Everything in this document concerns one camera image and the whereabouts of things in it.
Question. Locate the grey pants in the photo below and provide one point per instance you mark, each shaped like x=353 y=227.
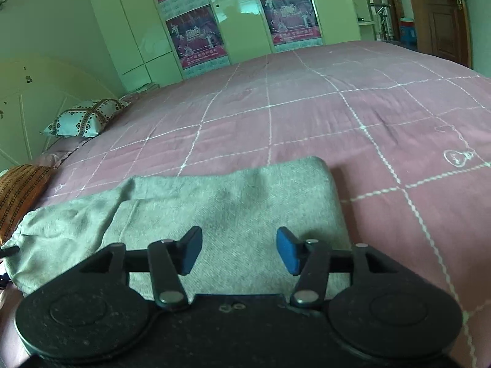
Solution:
x=230 y=207

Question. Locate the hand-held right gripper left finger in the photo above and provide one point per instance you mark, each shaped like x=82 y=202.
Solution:
x=191 y=249

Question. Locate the cream glossy wardrobe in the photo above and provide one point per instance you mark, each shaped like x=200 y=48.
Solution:
x=126 y=27

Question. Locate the pink pillow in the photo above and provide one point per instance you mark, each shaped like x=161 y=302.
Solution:
x=61 y=149

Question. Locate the cream wooden headboard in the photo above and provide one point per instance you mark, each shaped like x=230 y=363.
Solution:
x=34 y=92

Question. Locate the cream corner shelf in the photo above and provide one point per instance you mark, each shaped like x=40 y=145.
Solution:
x=360 y=7

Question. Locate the bed with pink sheet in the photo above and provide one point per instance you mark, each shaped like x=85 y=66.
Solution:
x=345 y=103

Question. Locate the orange striped pillow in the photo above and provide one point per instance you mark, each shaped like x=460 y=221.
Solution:
x=21 y=191

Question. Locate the pale folded cloth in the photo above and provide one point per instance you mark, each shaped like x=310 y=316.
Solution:
x=145 y=87

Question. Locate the white patterned pillow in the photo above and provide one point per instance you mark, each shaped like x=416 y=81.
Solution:
x=84 y=119

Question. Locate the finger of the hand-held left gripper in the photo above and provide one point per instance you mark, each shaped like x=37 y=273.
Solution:
x=9 y=251

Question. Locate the brown wooden door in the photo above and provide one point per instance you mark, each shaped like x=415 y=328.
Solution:
x=441 y=19

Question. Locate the metal rack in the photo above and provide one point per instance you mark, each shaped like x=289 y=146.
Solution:
x=383 y=21

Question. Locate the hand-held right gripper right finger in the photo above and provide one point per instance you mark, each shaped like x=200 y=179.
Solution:
x=287 y=251

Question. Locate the blue plastic bin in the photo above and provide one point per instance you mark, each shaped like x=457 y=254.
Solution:
x=407 y=32

